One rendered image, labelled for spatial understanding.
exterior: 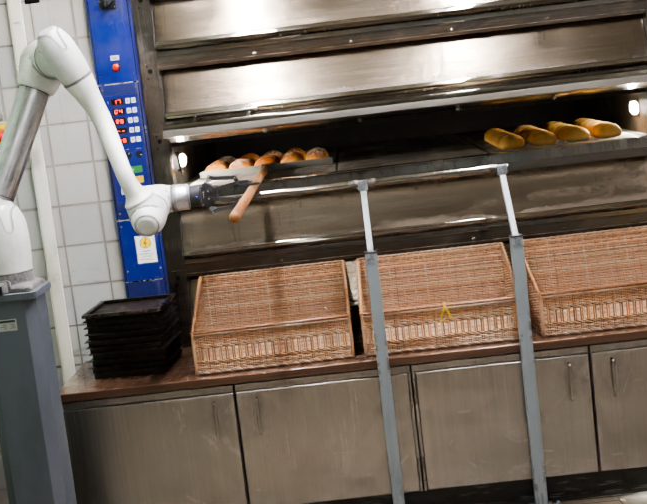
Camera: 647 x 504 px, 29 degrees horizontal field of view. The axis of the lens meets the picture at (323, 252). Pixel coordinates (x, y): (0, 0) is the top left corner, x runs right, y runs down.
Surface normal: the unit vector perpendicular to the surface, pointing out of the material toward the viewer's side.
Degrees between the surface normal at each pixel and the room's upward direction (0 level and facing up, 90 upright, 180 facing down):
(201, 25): 70
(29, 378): 90
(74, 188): 90
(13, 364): 90
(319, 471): 91
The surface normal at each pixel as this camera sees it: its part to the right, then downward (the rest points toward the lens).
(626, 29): -0.05, -0.20
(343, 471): -0.01, 0.29
